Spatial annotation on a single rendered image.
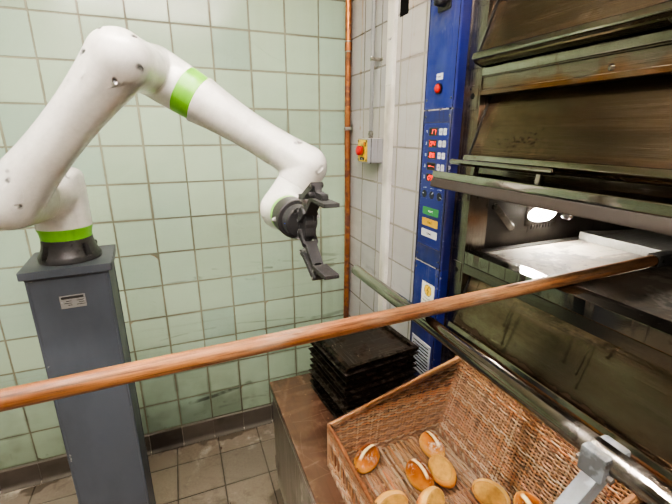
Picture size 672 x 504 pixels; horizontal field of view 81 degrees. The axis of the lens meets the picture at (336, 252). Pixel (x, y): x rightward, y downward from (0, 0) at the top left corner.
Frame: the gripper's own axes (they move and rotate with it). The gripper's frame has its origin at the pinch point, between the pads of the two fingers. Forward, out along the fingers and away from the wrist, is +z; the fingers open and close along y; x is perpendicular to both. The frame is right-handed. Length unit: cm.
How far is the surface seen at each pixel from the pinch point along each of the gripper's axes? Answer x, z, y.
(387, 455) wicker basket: -26, -18, 75
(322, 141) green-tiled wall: -43, -117, -15
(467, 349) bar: -18.0, 18.8, 16.5
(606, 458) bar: -16.7, 43.8, 16.6
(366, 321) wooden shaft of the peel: -4.2, 7.4, 13.8
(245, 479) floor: 10, -83, 134
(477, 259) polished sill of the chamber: -55, -21, 17
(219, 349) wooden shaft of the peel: 21.9, 7.5, 13.6
